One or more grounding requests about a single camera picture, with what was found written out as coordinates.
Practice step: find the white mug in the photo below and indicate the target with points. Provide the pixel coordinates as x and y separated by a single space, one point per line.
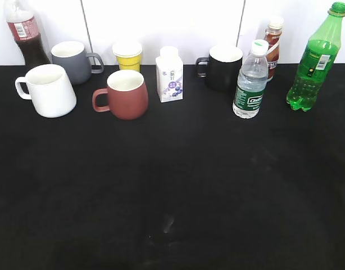
49 89

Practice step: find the green soda bottle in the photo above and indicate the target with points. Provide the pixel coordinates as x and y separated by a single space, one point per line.
317 60

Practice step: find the yellow paper cup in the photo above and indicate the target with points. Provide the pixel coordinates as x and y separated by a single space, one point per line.
128 54

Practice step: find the cola bottle red label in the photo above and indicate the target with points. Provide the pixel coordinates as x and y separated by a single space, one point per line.
26 34

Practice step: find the red mug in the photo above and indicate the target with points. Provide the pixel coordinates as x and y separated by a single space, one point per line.
127 95

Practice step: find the white milk carton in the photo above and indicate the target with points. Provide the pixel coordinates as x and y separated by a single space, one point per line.
169 74

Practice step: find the clear water bottle green label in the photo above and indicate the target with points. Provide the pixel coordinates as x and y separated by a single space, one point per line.
251 82

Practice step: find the black mug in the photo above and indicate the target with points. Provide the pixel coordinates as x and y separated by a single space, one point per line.
221 68

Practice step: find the grey mug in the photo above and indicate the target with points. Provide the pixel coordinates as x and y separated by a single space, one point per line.
73 57

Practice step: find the brown tea bottle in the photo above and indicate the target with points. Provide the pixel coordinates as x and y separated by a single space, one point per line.
272 36

